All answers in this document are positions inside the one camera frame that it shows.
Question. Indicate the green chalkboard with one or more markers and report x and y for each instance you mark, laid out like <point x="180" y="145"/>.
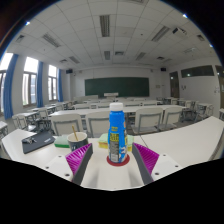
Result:
<point x="116" y="86"/>

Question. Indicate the white classroom desks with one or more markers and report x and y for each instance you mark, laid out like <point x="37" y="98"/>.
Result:
<point x="96" y="111"/>

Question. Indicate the white lectern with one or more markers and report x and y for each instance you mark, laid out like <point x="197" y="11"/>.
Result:
<point x="111" y="94"/>

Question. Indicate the ceiling projector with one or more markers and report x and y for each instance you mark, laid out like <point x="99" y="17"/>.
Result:
<point x="179" y="31"/>

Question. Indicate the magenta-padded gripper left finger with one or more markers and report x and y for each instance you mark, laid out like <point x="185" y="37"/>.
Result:
<point x="77" y="159"/>

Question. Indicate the dark high wall window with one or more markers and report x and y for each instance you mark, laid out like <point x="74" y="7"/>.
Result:
<point x="197" y="71"/>

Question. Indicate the classroom window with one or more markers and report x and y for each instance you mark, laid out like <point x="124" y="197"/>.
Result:
<point x="30" y="81"/>
<point x="2" y="83"/>
<point x="52" y="83"/>

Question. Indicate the flat round red coaster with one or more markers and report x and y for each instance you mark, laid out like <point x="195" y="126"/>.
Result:
<point x="110" y="162"/>

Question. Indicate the black wall speaker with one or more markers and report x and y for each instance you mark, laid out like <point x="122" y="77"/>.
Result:
<point x="163" y="69"/>
<point x="69" y="71"/>

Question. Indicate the black laptop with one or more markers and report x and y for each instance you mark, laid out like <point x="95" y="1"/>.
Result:
<point x="41" y="142"/>

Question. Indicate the blue curtain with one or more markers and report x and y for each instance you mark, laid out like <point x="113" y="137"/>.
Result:
<point x="60" y="85"/>
<point x="10" y="86"/>
<point x="40" y="83"/>

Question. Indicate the white classroom chairs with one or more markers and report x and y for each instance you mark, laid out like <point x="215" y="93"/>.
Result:
<point x="148" y="118"/>

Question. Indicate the blue drink bottle white cap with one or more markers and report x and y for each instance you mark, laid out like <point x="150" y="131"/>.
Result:
<point x="117" y="133"/>

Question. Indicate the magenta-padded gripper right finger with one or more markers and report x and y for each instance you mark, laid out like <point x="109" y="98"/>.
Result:
<point x="148" y="158"/>

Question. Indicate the dark blue mug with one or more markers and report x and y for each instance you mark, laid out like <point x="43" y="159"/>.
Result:
<point x="77" y="145"/>

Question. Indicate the dark door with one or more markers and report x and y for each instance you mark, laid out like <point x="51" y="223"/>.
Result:
<point x="174" y="85"/>

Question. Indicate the wooden stick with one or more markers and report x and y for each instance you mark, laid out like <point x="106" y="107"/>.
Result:
<point x="75" y="132"/>

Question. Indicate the ceiling lights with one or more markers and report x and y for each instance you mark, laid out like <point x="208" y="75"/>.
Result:
<point x="104" y="25"/>

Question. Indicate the bunch of keys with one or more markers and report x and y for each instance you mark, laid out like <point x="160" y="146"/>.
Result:
<point x="29" y="140"/>

